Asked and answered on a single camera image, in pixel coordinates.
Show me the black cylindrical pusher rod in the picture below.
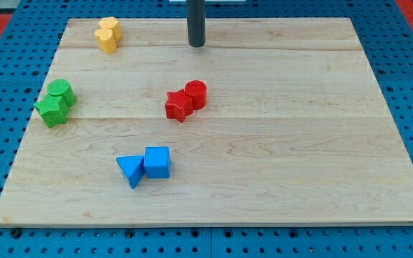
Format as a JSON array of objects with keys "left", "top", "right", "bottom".
[{"left": 186, "top": 0, "right": 206, "bottom": 47}]

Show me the blue triangle block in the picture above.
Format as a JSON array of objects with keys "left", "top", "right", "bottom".
[{"left": 116, "top": 156, "right": 145, "bottom": 189}]

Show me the wooden board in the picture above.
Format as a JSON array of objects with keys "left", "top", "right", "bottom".
[{"left": 0, "top": 18, "right": 413, "bottom": 228}]

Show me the red cylinder block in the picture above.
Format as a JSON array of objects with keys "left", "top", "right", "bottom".
[{"left": 184, "top": 80, "right": 207, "bottom": 110}]

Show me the yellow hexagon block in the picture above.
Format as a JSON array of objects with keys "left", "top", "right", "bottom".
[{"left": 98, "top": 16, "right": 122, "bottom": 41}]

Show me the yellow heart block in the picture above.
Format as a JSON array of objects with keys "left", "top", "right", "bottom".
[{"left": 94, "top": 29, "right": 117, "bottom": 54}]

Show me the red star block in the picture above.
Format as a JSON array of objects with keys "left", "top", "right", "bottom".
[{"left": 165, "top": 89, "right": 193, "bottom": 123}]

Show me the blue cube block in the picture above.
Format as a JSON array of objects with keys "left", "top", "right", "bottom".
[{"left": 143, "top": 146, "right": 171, "bottom": 179}]

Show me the green cylinder block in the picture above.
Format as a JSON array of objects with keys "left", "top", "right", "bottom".
[{"left": 47, "top": 79, "right": 77, "bottom": 107}]

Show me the green star block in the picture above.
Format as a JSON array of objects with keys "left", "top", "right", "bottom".
[{"left": 34, "top": 95, "right": 70, "bottom": 128}]

